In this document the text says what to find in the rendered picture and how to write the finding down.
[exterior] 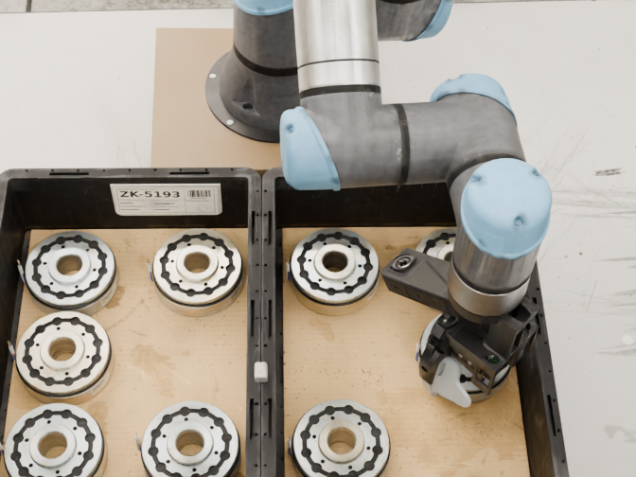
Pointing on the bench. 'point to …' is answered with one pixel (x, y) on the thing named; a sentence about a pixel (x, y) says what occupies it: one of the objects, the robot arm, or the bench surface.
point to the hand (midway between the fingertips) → (446, 369)
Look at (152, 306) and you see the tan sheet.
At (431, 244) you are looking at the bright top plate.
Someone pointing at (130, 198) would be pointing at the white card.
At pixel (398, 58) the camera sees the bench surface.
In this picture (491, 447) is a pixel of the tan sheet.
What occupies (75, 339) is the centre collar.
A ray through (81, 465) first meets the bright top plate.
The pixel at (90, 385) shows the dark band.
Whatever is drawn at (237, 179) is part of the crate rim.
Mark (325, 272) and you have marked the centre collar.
